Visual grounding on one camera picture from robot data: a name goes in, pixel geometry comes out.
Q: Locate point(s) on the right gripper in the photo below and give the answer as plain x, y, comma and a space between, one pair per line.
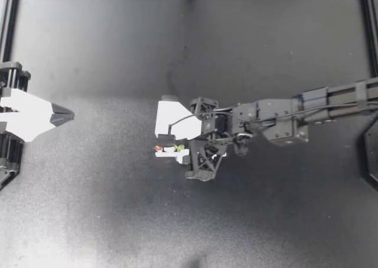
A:
203, 158

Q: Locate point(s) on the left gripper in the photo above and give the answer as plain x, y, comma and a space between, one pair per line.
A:
13, 74

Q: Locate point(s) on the candy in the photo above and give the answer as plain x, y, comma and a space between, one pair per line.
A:
158, 148

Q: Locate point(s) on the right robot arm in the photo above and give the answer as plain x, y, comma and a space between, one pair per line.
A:
310, 108

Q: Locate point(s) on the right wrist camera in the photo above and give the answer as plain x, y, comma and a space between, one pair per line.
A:
174, 117

